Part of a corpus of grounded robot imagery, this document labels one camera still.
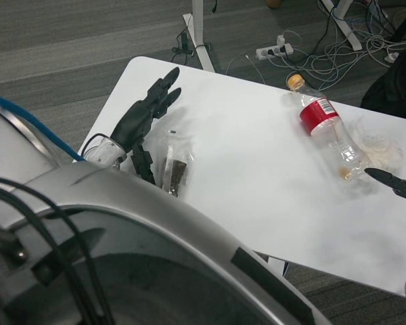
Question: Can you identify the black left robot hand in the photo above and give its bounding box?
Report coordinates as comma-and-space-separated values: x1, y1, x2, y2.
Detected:
109, 66, 183, 186

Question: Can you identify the black chest cable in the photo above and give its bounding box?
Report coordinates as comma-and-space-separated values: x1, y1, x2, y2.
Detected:
0, 175, 116, 325
0, 186, 89, 325

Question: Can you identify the black power adapter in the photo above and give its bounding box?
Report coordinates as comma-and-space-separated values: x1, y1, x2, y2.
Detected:
171, 29, 196, 57

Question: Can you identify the clear bottle with red label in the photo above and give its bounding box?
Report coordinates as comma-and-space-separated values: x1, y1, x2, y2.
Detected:
286, 73, 373, 183

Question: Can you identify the white table leg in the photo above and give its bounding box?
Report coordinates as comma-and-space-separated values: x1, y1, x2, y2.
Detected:
267, 256, 292, 278

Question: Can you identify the blue cable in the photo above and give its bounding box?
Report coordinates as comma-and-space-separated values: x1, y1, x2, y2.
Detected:
0, 90, 89, 164

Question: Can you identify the tangle of white floor cables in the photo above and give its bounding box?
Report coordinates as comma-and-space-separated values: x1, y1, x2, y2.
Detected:
223, 0, 404, 93

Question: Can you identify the brown snack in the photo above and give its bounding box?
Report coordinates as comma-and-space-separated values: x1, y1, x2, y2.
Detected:
157, 130, 197, 199

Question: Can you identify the silver robot chest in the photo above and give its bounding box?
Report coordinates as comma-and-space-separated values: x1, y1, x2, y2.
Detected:
0, 101, 329, 325

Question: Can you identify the white power strip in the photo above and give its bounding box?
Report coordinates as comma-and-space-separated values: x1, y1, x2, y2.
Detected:
255, 35, 294, 60

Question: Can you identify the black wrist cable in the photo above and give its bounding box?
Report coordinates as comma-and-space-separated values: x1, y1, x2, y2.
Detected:
85, 133, 112, 158

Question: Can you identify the crumpled clear plastic wrapper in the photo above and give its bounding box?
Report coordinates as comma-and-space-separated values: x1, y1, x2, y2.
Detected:
351, 114, 405, 172

